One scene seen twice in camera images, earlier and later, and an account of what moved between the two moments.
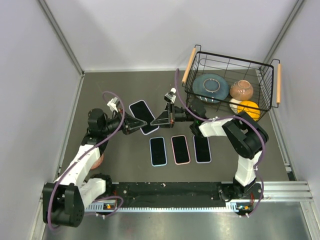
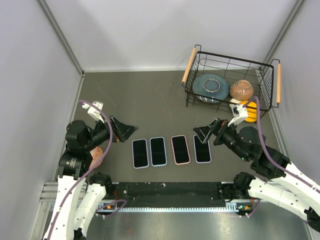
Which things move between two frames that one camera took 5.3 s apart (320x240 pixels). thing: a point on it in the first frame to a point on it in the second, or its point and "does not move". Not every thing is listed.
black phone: x=202 y=150 does not move
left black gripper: x=129 y=123 to x=120 y=131
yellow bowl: x=253 y=112 does not move
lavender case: x=141 y=111 to x=140 y=153
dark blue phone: x=180 y=148 does not move
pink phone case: x=180 y=149 does not move
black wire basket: x=249 y=87 does not move
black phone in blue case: x=158 y=151 does not move
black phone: x=141 y=111 to x=140 y=153
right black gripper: x=167 y=119 to x=217 y=127
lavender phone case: x=204 y=162 does not move
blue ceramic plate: x=212 y=85 does not move
